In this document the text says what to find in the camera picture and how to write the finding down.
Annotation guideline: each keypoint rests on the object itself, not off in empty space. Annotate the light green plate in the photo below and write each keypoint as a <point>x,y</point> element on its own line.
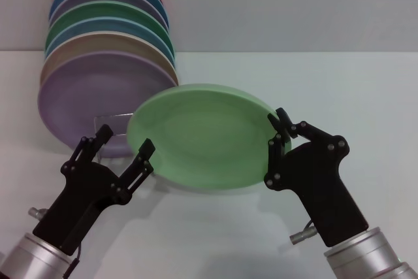
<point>202,135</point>

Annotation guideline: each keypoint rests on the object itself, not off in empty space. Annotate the lilac plate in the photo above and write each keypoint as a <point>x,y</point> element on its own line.
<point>81,96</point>

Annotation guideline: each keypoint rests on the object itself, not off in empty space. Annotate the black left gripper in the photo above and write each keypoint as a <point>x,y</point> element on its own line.
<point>81,190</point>

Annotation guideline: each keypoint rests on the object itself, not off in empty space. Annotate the tan plate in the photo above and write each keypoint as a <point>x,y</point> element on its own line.
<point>98,43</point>

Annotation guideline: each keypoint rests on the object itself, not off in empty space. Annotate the light blue plate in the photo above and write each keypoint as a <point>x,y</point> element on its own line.
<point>107,25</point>

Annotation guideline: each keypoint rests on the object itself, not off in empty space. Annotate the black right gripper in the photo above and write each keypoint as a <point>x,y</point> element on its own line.
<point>320,187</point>

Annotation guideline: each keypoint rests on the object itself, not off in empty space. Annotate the clear acrylic plate rack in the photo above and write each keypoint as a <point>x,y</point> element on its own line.
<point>112,116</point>

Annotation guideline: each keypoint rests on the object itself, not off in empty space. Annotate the dark green plate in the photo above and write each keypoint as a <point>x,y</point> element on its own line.
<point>107,11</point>

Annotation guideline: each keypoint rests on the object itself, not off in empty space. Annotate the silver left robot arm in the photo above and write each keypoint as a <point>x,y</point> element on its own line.
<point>32,256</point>

